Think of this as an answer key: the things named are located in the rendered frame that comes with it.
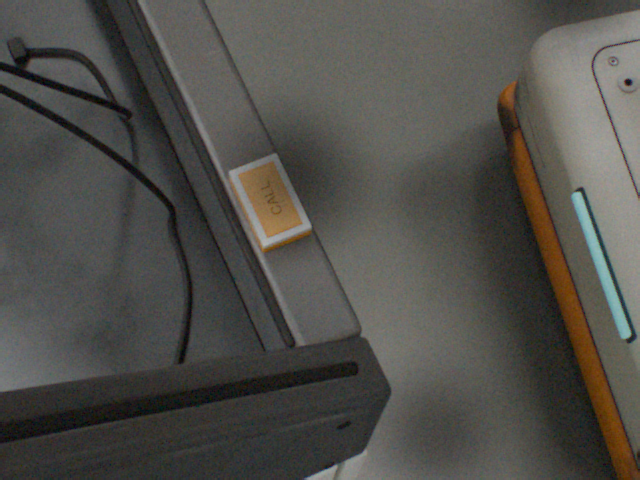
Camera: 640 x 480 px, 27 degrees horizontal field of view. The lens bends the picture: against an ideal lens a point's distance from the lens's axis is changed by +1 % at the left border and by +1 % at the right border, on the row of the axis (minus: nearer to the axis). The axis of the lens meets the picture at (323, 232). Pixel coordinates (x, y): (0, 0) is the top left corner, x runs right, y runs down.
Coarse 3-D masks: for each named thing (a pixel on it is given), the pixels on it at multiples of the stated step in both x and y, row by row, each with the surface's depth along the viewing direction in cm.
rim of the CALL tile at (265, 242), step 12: (276, 156) 75; (240, 168) 74; (252, 168) 74; (288, 180) 74; (240, 192) 74; (288, 192) 74; (300, 204) 74; (252, 216) 73; (300, 216) 74; (300, 228) 73; (264, 240) 73; (276, 240) 73
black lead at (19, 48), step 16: (16, 48) 90; (32, 48) 90; (48, 48) 90; (64, 48) 90; (0, 64) 73; (32, 80) 76; (48, 80) 77; (16, 96) 73; (80, 96) 81; (96, 96) 82; (112, 96) 90; (48, 112) 75; (128, 112) 87; (80, 128) 77; (96, 144) 79; (144, 176) 83; (160, 192) 84; (176, 240) 86; (176, 352) 83
